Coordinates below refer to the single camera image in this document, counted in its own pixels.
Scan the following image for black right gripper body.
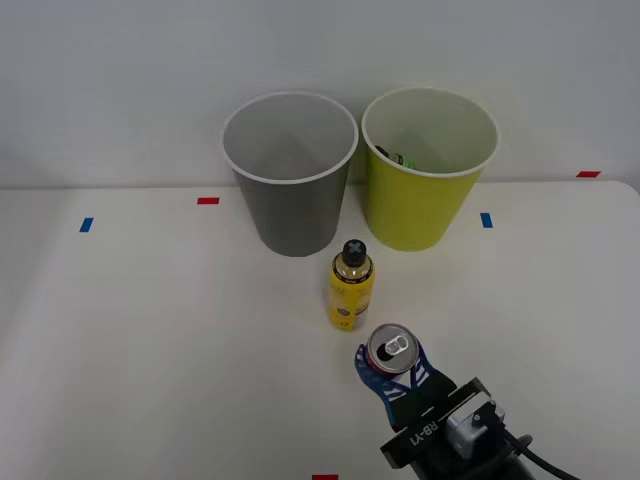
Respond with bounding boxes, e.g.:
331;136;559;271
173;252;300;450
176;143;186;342
379;376;539;480

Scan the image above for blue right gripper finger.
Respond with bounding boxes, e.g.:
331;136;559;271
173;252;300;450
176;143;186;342
354;342;422;434
408;341;459;419

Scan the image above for red drink can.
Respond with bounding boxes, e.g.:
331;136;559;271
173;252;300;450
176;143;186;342
365;322;421;378

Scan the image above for yellow bottle with black cap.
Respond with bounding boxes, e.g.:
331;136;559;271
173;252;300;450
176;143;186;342
327;238;376;332

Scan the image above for yellow-green plastic waste bin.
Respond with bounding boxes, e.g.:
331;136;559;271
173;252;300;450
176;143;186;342
360;86;500;253

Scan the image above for grey plastic waste bin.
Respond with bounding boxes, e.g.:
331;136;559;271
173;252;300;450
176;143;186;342
221;90;360;259

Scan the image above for black can with green print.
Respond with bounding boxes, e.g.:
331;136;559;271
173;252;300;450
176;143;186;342
373;144;421;171

